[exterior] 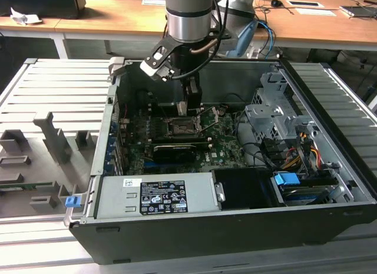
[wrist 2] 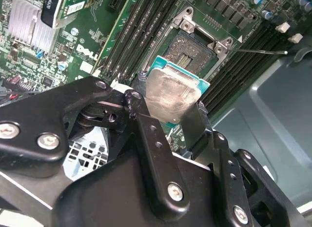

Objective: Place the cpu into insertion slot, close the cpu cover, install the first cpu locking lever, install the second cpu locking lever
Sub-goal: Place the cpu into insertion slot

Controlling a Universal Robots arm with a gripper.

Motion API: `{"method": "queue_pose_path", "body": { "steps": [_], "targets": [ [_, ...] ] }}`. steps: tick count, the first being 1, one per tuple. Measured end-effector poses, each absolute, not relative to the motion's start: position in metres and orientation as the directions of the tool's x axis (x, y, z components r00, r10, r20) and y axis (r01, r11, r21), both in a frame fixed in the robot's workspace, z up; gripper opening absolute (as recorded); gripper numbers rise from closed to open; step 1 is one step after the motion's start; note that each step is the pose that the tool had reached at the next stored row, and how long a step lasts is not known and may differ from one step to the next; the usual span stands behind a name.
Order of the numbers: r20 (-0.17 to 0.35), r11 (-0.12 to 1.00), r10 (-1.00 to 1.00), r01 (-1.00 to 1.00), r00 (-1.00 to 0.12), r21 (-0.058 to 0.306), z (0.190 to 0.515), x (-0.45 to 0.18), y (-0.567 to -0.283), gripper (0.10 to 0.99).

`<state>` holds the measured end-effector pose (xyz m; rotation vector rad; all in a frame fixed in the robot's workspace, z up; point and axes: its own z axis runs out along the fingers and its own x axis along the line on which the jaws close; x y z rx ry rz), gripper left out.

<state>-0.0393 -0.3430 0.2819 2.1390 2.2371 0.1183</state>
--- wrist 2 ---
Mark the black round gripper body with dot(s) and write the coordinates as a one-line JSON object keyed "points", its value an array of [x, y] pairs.
{"points": [[104, 197]]}

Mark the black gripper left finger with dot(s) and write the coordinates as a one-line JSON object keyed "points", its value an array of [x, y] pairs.
{"points": [[36, 114]]}

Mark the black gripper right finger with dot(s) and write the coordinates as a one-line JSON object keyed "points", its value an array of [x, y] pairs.
{"points": [[234, 192]]}

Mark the silver topped CPU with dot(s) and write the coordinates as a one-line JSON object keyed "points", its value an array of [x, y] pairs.
{"points": [[170, 92]]}

